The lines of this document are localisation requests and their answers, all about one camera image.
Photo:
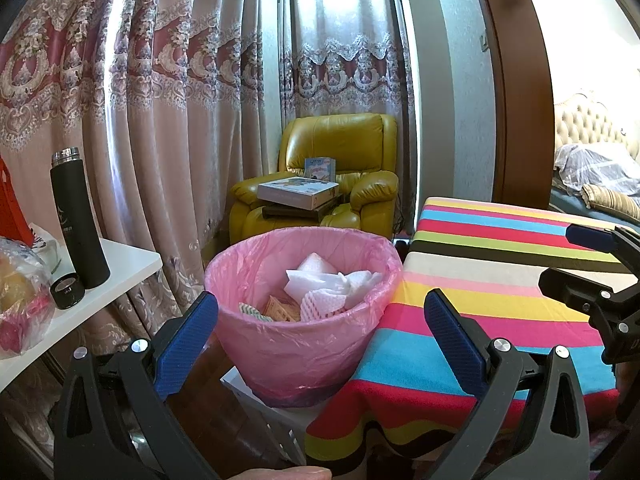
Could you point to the blue bed mattress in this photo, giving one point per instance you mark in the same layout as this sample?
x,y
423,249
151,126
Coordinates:
x,y
575,205

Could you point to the white stool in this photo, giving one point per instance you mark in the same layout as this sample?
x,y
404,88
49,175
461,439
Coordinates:
x,y
280,425

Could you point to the brown wooden door frame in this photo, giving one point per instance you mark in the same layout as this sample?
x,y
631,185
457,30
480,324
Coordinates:
x,y
520,85

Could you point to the small blue printed box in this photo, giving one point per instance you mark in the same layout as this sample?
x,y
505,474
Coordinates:
x,y
320,167

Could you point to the yellow leather armchair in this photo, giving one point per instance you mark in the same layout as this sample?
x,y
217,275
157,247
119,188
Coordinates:
x,y
340,145

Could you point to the small yellow carton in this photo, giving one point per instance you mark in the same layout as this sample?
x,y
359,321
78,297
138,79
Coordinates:
x,y
281,310

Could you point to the wide pink lace curtain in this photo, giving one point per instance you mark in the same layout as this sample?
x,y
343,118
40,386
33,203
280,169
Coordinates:
x,y
125,110

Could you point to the narrow pink lace curtain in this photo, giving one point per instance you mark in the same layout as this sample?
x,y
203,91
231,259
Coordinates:
x,y
345,50

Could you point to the black thermos bottle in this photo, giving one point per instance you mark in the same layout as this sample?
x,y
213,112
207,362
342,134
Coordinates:
x,y
80,220

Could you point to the clear bag of fruit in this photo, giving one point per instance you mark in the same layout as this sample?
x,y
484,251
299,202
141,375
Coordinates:
x,y
20,300

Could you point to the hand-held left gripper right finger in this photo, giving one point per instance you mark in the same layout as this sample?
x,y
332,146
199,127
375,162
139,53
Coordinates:
x,y
452,342

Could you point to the large flat book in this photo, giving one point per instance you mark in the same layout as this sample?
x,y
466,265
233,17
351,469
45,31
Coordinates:
x,y
297,191

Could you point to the small white plastic bag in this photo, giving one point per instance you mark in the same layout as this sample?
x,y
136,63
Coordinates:
x,y
47,247

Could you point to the white box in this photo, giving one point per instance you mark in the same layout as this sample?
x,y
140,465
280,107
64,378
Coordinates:
x,y
310,275

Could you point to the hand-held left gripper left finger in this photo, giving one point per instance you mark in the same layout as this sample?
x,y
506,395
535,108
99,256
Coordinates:
x,y
187,345

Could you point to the wall switch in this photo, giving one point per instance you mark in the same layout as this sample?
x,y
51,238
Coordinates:
x,y
483,43

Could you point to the white shelf board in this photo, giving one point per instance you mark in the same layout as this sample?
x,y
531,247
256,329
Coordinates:
x,y
120,260

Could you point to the person's left hand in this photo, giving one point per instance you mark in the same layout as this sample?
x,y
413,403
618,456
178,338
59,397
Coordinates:
x,y
285,474

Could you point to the red bag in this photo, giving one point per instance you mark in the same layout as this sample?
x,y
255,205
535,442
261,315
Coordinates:
x,y
12,200

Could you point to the cream tufted headboard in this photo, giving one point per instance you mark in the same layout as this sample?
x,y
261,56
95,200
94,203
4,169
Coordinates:
x,y
595,115

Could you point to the white paper wrap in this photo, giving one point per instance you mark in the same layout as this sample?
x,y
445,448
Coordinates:
x,y
352,285

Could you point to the bin with pink bag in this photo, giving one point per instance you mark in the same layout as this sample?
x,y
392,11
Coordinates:
x,y
300,355

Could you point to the gold striped pillow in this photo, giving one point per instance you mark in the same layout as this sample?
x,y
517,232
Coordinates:
x,y
615,200

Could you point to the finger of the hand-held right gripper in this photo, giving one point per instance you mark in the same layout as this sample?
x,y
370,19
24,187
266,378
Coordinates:
x,y
565,282
590,238

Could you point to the black round bottle lid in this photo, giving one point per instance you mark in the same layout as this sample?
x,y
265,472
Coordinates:
x,y
66,291

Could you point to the rainbow striped tablecloth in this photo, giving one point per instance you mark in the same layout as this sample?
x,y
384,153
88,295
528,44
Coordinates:
x,y
450,270

